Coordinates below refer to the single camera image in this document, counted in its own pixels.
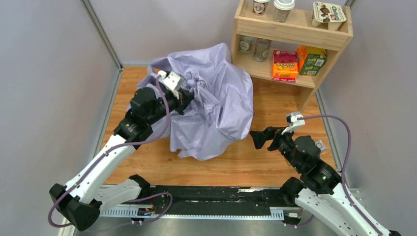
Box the lavender folding umbrella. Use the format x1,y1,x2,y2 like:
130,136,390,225
137,43,254,161

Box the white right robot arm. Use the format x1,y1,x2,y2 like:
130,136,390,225
249,127,400,236

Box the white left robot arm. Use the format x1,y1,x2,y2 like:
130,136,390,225
48,87,195,231

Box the white R&O box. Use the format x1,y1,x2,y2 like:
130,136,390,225
315,140,327,153

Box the orange pink snack box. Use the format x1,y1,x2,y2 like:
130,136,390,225
271,50,298,83

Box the glass jar right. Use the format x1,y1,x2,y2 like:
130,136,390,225
254,38,271,62

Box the glass jar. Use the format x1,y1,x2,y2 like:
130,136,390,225
238,35,256,54
254,38,271,62

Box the green orange carton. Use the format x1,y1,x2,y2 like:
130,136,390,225
296,45,327,76

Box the glass jar left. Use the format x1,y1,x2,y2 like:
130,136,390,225
238,35,256,54

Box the wooden shelf unit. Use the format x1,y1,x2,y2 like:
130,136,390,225
231,0,353,111

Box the clear cup white lid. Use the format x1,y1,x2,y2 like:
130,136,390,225
273,0,295,23

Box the paper cup red print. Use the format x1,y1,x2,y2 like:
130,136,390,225
252,0,269,16

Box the Chobani yogurt pack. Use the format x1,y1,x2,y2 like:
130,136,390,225
311,1,347,31

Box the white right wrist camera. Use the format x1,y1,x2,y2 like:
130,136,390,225
281,111,305,135

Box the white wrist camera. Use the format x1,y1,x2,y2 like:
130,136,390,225
281,111,305,135
157,70,185,99

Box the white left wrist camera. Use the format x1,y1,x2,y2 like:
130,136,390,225
157,70,185,99

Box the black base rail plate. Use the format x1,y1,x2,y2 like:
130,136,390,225
138,185,303,218

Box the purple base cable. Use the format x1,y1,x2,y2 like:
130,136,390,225
130,192,173,225

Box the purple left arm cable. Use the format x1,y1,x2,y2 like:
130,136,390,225
48,75,171,228

